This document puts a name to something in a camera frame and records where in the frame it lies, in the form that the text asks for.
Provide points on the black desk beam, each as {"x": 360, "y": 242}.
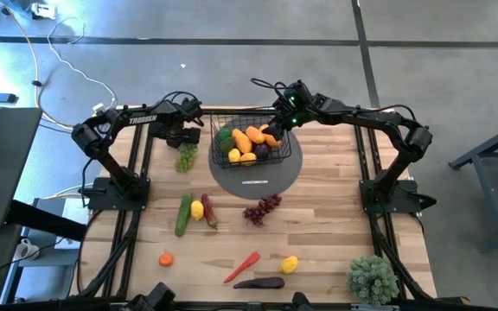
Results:
{"x": 46, "y": 220}

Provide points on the grey round mat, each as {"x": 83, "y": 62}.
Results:
{"x": 257, "y": 190}

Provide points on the dark purple eggplant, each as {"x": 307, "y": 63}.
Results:
{"x": 258, "y": 283}

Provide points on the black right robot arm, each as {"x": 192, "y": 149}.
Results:
{"x": 361, "y": 118}

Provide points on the white power adapter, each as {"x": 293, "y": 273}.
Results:
{"x": 43, "y": 10}

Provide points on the red orange carrot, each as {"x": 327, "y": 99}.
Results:
{"x": 243, "y": 267}

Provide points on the dark grey desk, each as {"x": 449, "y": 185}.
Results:
{"x": 2, "y": 164}

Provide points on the grey metal table frame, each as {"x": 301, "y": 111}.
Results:
{"x": 497, "y": 198}

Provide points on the yellow orange fruit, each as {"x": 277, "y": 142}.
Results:
{"x": 248, "y": 159}

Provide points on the dark red chili pepper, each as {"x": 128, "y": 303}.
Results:
{"x": 208, "y": 210}

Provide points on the dark purple plum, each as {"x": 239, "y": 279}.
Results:
{"x": 261, "y": 150}

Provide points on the white plug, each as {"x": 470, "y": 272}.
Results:
{"x": 98, "y": 108}

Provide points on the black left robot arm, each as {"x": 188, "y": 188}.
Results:
{"x": 143, "y": 119}

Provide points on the orange oval fruit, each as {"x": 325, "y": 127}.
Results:
{"x": 255, "y": 135}

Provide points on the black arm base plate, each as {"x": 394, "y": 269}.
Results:
{"x": 400, "y": 203}
{"x": 102, "y": 194}

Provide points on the dark green avocado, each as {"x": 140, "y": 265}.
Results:
{"x": 227, "y": 145}

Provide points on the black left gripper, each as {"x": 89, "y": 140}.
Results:
{"x": 175, "y": 133}

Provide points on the black frame rail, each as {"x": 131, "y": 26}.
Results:
{"x": 148, "y": 160}
{"x": 136, "y": 155}
{"x": 359, "y": 151}
{"x": 366, "y": 151}
{"x": 240, "y": 109}

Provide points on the white mug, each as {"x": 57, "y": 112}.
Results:
{"x": 26, "y": 249}

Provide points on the green cucumber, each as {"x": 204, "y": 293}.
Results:
{"x": 183, "y": 214}

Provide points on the white paper sheet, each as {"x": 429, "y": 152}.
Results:
{"x": 74, "y": 220}

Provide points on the green frilly plant head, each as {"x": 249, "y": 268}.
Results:
{"x": 372, "y": 280}

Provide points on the orange tangerine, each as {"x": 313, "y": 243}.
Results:
{"x": 166, "y": 259}

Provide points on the small orange fruit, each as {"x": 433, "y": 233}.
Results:
{"x": 272, "y": 141}

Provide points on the green lime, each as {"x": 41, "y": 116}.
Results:
{"x": 224, "y": 133}

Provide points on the red grape bunch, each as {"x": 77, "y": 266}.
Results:
{"x": 261, "y": 210}

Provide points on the yellow bell pepper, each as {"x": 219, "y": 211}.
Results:
{"x": 289, "y": 264}

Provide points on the large orange mango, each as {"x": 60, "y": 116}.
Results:
{"x": 242, "y": 141}

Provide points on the yellow lemon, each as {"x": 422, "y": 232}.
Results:
{"x": 234, "y": 155}
{"x": 197, "y": 210}

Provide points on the green grape bunch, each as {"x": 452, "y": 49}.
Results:
{"x": 186, "y": 157}

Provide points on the black frame bracket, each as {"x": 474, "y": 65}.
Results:
{"x": 303, "y": 301}
{"x": 158, "y": 296}

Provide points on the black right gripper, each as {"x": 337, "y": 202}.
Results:
{"x": 294, "y": 116}

